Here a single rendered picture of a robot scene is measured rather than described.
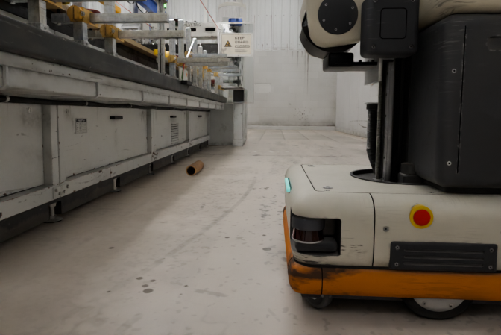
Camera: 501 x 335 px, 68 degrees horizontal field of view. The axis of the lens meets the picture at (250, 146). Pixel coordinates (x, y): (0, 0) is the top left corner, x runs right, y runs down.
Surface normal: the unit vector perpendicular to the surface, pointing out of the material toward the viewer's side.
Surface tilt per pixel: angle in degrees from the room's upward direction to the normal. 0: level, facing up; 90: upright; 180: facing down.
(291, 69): 90
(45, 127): 90
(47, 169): 90
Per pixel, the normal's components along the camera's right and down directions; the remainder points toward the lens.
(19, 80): 1.00, 0.01
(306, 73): -0.06, 0.08
